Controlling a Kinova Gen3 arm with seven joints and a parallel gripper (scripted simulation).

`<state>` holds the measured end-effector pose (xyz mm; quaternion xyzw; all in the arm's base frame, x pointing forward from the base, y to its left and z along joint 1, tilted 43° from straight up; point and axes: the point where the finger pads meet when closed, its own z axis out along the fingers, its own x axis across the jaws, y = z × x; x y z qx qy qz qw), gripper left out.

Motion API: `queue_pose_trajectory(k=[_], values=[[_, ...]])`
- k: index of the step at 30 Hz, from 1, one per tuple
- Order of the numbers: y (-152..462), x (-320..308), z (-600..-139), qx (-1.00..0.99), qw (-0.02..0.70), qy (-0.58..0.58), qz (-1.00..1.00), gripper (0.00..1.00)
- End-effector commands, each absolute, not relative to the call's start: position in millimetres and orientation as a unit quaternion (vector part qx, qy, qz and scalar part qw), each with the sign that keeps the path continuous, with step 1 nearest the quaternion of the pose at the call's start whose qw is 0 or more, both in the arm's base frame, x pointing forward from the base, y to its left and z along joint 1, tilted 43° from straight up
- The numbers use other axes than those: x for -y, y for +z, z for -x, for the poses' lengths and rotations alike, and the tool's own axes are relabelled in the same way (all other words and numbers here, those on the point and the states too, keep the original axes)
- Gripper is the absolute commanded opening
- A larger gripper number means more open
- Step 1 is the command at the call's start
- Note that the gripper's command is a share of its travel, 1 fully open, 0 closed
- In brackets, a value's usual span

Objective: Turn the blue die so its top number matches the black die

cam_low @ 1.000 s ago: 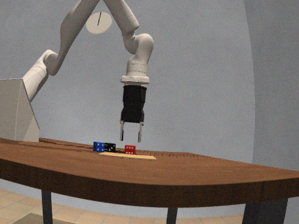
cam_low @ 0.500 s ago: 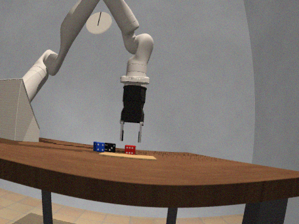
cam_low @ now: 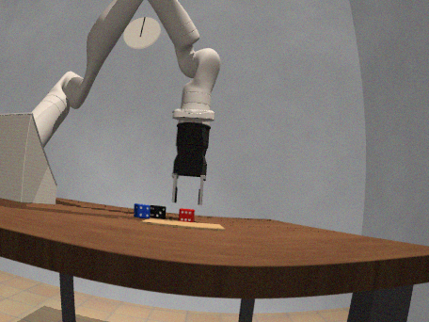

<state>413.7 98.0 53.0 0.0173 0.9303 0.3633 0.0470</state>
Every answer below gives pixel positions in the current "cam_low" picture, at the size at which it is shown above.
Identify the black die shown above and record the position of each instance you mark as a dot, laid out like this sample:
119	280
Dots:
158	211

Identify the tan square mat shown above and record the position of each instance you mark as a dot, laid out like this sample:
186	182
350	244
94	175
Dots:
191	225

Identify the blue die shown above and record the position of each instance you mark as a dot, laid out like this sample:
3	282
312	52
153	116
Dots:
142	210

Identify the red die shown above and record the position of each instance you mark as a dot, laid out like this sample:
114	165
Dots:
186	215

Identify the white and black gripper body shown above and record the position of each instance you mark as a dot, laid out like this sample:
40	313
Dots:
192	138

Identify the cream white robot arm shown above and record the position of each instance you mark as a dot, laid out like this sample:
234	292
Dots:
101	39

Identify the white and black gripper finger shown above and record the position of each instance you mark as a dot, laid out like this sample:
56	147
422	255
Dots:
202	178
174	192

